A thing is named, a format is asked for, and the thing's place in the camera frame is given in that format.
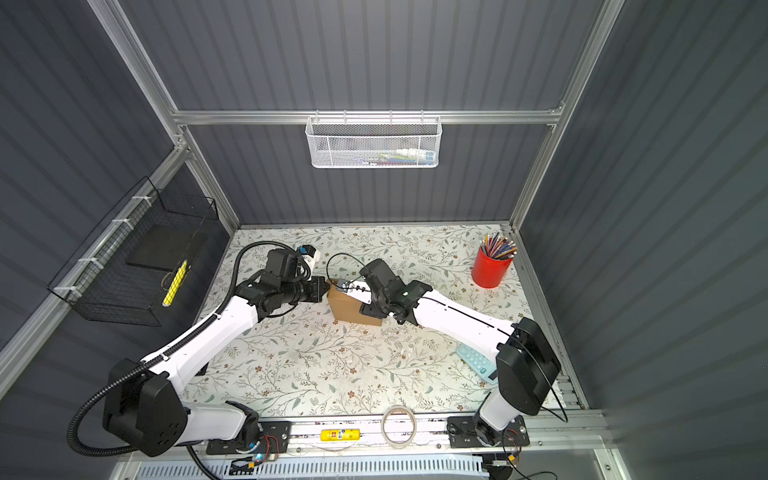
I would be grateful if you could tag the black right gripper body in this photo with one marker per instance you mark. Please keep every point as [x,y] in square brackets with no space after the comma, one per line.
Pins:
[378,306]

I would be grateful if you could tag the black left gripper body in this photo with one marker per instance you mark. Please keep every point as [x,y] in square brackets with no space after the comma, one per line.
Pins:
[304,291]

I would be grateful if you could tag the brown cardboard box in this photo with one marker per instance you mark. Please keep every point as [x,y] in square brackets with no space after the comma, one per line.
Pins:
[347,309]

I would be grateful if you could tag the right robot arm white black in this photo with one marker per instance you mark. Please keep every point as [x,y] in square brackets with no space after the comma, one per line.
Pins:
[525,363]

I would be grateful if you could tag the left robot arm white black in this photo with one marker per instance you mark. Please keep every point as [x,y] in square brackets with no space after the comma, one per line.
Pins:
[147,411]

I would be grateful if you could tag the red metal pencil cup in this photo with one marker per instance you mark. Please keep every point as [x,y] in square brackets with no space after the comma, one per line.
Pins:
[488,272]

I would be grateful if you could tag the yellow striped tool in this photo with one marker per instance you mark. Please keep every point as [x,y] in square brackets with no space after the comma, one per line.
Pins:
[175,284]

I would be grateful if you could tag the teal calculator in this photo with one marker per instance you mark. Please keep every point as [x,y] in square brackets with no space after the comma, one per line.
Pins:
[478,363]

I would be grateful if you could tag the bundle of coloured pencils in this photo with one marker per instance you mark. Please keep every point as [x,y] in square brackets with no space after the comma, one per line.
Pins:
[498,247]

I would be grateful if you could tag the black foam pad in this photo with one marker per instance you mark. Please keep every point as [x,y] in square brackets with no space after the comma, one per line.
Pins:
[164,248]

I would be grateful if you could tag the markers in white basket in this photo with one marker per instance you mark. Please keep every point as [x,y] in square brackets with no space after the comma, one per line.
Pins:
[407,156]

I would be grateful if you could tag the yellow spirit level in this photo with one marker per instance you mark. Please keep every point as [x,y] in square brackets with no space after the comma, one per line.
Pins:
[339,435]

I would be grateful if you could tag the clear tape roll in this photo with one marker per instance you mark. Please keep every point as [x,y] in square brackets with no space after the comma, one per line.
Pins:
[398,426]

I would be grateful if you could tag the white wire mesh basket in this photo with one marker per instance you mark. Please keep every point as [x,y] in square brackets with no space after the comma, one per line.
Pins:
[336,143]

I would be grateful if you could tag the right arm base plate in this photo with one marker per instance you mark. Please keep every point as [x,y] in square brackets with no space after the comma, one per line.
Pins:
[466,431]

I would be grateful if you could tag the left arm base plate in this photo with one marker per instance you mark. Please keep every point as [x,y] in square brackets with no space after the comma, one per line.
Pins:
[273,438]

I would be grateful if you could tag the black wire mesh basket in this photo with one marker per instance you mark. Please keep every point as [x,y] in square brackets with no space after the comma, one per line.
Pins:
[133,272]

